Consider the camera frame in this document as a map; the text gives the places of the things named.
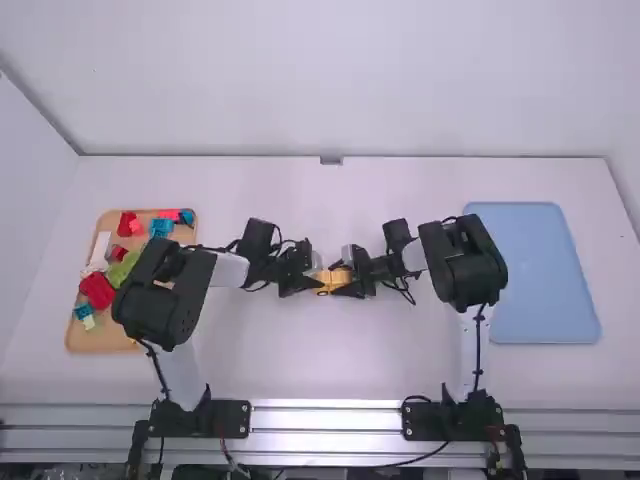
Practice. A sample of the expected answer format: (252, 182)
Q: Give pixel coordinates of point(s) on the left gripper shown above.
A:
(295, 257)

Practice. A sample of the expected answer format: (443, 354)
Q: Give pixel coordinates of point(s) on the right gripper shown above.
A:
(380, 270)

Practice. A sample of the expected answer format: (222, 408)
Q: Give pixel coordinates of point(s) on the yellow toy car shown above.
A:
(332, 277)

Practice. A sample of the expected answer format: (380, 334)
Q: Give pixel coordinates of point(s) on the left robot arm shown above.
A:
(155, 295)

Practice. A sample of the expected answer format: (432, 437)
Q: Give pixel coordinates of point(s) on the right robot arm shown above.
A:
(470, 270)

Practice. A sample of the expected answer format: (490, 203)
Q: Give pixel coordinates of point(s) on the turquoise toy brick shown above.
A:
(161, 229)
(84, 311)
(186, 219)

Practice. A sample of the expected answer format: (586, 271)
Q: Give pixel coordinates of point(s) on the silver rails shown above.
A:
(325, 420)

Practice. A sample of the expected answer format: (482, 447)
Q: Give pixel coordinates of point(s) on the red toy brick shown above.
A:
(129, 225)
(170, 215)
(118, 254)

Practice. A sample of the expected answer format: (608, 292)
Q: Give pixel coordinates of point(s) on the blue mat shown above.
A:
(540, 265)

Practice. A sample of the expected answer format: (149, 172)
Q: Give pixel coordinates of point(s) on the white toy brick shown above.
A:
(101, 248)

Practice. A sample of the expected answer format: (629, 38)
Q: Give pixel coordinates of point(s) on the tan tray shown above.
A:
(100, 342)

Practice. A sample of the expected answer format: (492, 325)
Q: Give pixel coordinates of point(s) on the pale green toy brick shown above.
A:
(91, 323)

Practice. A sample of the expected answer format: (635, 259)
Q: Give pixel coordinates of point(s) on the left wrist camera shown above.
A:
(316, 260)

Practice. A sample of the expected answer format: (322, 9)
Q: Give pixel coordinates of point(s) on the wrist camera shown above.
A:
(316, 260)
(350, 255)

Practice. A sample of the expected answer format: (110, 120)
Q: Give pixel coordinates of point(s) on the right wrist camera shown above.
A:
(350, 255)

